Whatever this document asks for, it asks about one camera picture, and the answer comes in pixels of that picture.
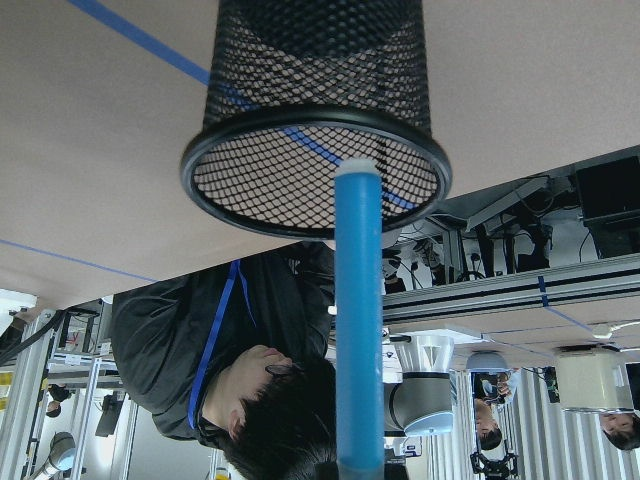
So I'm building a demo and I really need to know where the blue highlighter pen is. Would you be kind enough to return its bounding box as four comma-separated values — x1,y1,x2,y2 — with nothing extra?
335,158,384,479

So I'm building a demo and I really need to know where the near black mesh pen cup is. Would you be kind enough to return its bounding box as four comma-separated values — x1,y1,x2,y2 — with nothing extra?
180,1,452,240

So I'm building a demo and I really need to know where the person in black jacket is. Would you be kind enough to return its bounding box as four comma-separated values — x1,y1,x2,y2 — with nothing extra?
111,242,336,479

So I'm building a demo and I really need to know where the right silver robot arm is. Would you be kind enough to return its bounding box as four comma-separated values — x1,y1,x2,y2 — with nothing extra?
384,334,454,438

